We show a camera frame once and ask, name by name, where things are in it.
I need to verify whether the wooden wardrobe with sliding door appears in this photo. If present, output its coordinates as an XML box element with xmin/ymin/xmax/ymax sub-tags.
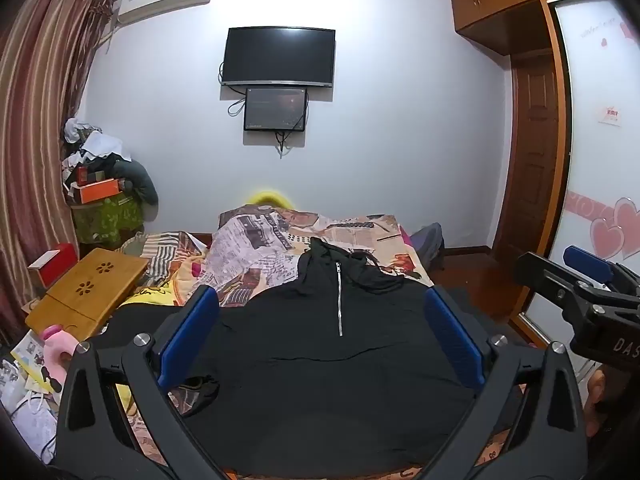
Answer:
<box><xmin>449</xmin><ymin>0</ymin><xmax>640</xmax><ymax>348</ymax></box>

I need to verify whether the small wall monitor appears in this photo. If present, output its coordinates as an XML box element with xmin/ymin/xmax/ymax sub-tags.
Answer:
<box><xmin>243</xmin><ymin>87</ymin><xmax>308</xmax><ymax>132</ymax></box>

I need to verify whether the orange box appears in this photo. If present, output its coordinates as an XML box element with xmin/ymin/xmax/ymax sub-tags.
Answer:
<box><xmin>73</xmin><ymin>179</ymin><xmax>122</xmax><ymax>205</ymax></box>

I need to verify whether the striped red curtain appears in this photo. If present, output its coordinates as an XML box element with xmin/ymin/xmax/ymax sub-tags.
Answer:
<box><xmin>1</xmin><ymin>0</ymin><xmax>114</xmax><ymax>340</ymax></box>

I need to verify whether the red white box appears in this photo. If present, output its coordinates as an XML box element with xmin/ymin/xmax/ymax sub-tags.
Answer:
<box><xmin>28</xmin><ymin>243</ymin><xmax>78</xmax><ymax>289</ymax></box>

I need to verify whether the purple grey backpack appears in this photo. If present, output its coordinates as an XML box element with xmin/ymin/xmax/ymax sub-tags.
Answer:
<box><xmin>409</xmin><ymin>222</ymin><xmax>445</xmax><ymax>271</ymax></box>

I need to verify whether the newspaper print bed blanket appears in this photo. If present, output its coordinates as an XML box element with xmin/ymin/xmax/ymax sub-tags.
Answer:
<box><xmin>114</xmin><ymin>204</ymin><xmax>532</xmax><ymax>480</ymax></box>

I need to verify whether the right hand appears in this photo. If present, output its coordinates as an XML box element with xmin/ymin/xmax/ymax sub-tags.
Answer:
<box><xmin>584</xmin><ymin>365</ymin><xmax>628</xmax><ymax>438</ymax></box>

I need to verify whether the large wall television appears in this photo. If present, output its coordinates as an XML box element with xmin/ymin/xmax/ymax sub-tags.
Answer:
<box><xmin>221</xmin><ymin>26</ymin><xmax>336</xmax><ymax>88</ymax></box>

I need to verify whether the wooden lap desk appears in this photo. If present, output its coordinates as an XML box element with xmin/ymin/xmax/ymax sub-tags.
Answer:
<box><xmin>26</xmin><ymin>248</ymin><xmax>149</xmax><ymax>341</ymax></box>

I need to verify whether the black zip hoodie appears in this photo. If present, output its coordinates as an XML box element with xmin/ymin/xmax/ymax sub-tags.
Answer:
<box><xmin>72</xmin><ymin>240</ymin><xmax>490</xmax><ymax>479</ymax></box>

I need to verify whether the pink plastic toy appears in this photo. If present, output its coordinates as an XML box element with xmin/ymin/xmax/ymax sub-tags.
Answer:
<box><xmin>41</xmin><ymin>325</ymin><xmax>79</xmax><ymax>386</ymax></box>

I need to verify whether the brown wooden door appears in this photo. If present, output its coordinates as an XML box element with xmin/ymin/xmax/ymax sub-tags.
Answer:
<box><xmin>492</xmin><ymin>49</ymin><xmax>559</xmax><ymax>270</ymax></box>

